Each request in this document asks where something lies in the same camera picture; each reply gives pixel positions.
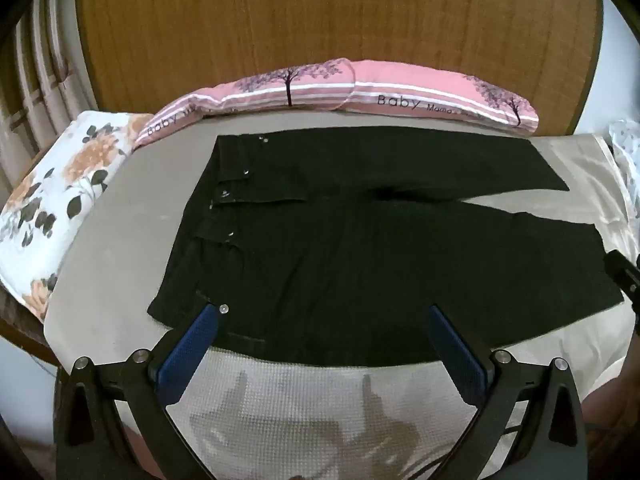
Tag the black pants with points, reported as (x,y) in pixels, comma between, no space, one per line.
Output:
(350,260)

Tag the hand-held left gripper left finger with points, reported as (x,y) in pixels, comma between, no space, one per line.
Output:
(187,355)

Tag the cream satin blanket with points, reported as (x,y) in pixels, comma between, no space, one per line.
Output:
(585,175)

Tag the white printed cloth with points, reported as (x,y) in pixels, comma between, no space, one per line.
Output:
(625,145)

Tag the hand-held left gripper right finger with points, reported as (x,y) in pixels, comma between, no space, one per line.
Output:
(460,355)

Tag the grey bed sheet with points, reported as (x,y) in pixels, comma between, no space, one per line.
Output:
(135,240)

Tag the white floral pillow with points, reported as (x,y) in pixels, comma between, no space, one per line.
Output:
(65,200)

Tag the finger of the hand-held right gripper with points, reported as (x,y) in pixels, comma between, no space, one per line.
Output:
(625,275)

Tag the beige curtain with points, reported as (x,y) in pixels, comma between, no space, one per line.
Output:
(40,90)

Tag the pink striped tree-print pillow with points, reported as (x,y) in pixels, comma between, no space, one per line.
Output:
(425,95)
(260,91)

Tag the wooden headboard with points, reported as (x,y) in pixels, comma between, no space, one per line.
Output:
(325,25)

